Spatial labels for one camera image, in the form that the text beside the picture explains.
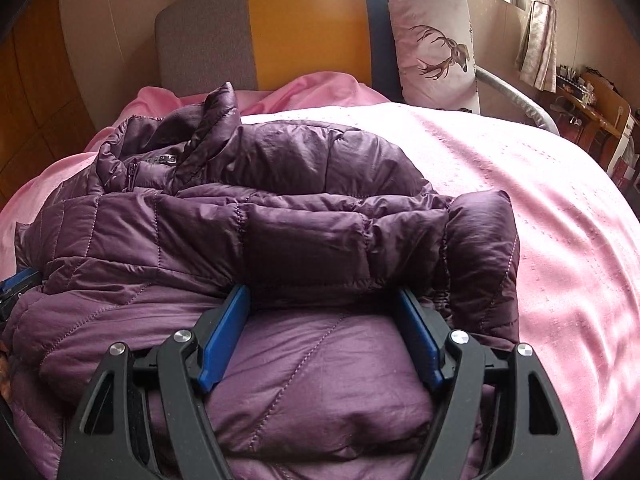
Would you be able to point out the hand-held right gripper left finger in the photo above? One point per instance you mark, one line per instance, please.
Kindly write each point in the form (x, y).
(225, 330)

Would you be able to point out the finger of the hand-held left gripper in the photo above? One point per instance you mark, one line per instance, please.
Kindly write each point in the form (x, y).
(17, 282)

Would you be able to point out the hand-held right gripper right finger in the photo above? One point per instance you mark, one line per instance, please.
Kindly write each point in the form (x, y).
(420, 340)

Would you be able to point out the purple puffer jacket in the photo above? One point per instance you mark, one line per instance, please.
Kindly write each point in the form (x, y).
(300, 240)

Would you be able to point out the brown wooden wardrobe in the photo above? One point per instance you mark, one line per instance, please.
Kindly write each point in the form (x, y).
(30, 110)

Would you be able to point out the pink round bed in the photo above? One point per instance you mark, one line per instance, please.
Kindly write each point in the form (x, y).
(550, 210)

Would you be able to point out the grey padded armrest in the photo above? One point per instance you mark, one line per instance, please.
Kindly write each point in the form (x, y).
(525, 97)

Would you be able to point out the white cabinet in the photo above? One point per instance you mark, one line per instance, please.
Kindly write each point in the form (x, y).
(625, 145)

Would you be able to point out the wooden desk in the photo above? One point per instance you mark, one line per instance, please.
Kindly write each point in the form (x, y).
(605, 105)

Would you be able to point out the grey yellow blue headboard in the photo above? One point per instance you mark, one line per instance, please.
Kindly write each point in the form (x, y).
(300, 25)

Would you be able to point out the white deer print pillow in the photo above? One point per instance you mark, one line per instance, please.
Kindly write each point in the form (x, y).
(425, 20)

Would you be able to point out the pink patterned curtain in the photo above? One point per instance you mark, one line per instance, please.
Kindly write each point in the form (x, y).
(537, 35)

